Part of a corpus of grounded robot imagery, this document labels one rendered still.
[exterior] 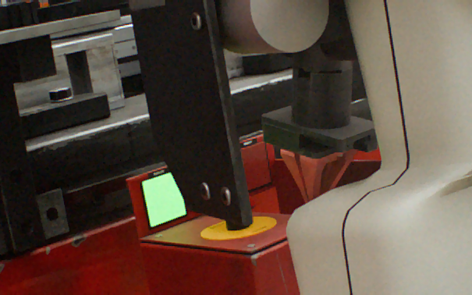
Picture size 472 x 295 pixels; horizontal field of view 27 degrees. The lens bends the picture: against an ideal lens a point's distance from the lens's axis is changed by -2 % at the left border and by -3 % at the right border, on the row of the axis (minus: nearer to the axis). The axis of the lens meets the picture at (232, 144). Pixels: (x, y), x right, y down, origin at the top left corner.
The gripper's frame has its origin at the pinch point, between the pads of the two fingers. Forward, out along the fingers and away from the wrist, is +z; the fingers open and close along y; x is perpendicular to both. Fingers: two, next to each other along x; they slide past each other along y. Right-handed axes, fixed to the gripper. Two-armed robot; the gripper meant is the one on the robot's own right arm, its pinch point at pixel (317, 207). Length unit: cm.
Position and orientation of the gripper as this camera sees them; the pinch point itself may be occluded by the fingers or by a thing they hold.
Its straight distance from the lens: 99.7
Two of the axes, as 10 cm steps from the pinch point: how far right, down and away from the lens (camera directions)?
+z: -0.1, 9.4, 3.3
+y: -7.1, -2.4, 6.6
